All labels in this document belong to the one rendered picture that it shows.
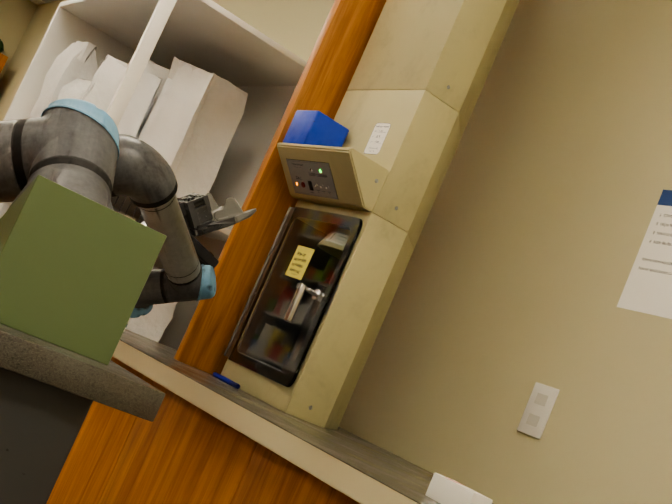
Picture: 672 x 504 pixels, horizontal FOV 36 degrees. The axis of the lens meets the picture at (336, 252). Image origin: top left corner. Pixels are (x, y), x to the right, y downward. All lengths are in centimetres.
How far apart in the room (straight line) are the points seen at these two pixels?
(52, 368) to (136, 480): 81
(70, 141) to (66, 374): 35
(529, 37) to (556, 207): 59
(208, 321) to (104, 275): 113
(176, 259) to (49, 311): 78
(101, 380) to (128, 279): 16
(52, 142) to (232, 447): 64
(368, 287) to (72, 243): 102
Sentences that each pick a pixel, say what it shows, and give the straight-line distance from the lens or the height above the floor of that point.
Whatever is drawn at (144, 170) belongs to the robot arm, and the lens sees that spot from 192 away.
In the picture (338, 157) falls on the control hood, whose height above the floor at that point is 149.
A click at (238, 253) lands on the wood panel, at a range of 250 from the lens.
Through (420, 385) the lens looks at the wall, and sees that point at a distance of 257.
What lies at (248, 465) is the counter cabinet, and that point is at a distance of 176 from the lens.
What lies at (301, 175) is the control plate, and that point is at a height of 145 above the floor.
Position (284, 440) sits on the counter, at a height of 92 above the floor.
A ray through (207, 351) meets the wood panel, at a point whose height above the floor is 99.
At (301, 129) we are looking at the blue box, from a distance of 242.
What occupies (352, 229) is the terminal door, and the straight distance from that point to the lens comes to 224.
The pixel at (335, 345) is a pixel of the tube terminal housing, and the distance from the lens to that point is 223.
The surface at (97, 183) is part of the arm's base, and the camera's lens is 144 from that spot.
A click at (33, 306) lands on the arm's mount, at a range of 136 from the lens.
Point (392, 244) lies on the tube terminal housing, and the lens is 228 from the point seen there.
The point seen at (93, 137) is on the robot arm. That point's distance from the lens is 149.
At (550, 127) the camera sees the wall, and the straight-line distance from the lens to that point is 264.
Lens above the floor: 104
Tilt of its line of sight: 7 degrees up
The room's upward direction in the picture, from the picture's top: 24 degrees clockwise
